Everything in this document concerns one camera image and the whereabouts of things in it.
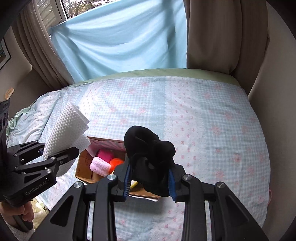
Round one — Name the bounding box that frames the brown left curtain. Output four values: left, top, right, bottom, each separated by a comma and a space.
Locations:
12, 1, 74, 90

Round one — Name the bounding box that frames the green bed sheet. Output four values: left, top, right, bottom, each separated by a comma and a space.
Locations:
73, 68, 240, 86

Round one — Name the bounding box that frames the brown curtain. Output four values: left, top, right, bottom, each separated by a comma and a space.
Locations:
184, 1, 268, 93
12, 1, 74, 90

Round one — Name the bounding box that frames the pink fuzzy scrunchie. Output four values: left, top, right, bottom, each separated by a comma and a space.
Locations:
90, 157, 110, 177

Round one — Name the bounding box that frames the orange fluffy pompom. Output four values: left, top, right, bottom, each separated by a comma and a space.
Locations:
109, 158, 124, 174

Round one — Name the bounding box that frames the light blue hanging sheet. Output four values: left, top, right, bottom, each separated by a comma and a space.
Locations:
51, 1, 187, 83

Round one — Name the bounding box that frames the black fabric scrunchie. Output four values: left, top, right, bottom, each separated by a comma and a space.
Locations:
124, 126, 176, 197

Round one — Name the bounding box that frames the person's left hand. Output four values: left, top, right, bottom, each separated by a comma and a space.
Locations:
1, 201, 34, 226

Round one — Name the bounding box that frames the white paper towel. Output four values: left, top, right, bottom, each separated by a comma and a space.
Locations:
43, 102, 90, 159

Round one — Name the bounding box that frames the magenta leather pouch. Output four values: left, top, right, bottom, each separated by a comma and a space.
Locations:
96, 149, 114, 163

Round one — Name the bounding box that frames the framed wall picture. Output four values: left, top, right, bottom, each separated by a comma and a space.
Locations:
0, 38, 11, 69

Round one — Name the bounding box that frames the open cardboard box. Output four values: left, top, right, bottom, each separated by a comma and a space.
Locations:
75, 136, 162, 200

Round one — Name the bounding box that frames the pastel checkered floral quilt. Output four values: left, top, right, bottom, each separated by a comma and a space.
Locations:
6, 75, 271, 241

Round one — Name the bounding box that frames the yellow rimmed round mirror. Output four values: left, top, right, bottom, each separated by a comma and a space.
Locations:
130, 180, 138, 189

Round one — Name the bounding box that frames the window frame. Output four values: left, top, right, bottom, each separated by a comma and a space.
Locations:
36, 0, 114, 35

